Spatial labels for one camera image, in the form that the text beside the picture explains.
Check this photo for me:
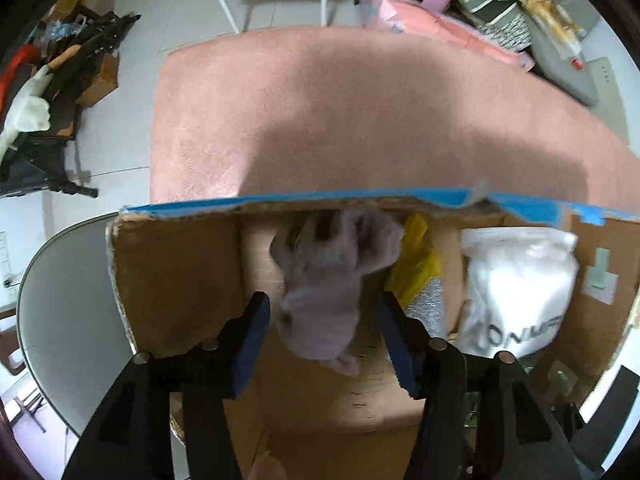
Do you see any pink blanket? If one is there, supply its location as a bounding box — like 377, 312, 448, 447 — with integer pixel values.
150, 26, 640, 216

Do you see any white plastic bag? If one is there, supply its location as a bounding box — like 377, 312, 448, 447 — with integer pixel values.
456, 227, 580, 359

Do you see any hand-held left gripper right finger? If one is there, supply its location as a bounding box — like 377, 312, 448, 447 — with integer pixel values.
376, 290, 583, 480

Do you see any black tripod pile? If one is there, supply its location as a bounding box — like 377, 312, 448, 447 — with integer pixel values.
0, 5, 142, 200

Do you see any cardboard box with blue tape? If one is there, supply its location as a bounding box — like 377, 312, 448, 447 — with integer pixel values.
105, 189, 640, 480

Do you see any pink folded cloth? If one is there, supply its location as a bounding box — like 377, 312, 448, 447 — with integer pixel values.
378, 0, 536, 72

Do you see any silver bubble wrap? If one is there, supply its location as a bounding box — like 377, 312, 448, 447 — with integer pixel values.
403, 278, 449, 339

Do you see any grey cushion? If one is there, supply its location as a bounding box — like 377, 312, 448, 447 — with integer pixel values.
525, 25, 600, 107

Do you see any grey patterned bag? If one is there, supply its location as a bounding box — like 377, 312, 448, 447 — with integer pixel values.
457, 0, 532, 52

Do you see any round grey table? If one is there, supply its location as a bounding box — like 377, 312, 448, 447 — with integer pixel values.
16, 212, 173, 441

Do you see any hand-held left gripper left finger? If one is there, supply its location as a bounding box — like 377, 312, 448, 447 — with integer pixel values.
61, 291, 271, 480

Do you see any grey plush toy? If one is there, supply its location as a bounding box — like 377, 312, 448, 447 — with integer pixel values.
269, 207, 405, 377

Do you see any yellow plastic bag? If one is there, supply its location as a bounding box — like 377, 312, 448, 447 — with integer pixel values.
384, 213, 442, 306

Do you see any small cardboard box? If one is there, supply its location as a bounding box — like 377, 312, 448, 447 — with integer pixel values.
75, 53, 120, 108

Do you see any white cloth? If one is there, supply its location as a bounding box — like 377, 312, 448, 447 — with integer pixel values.
0, 66, 54, 156

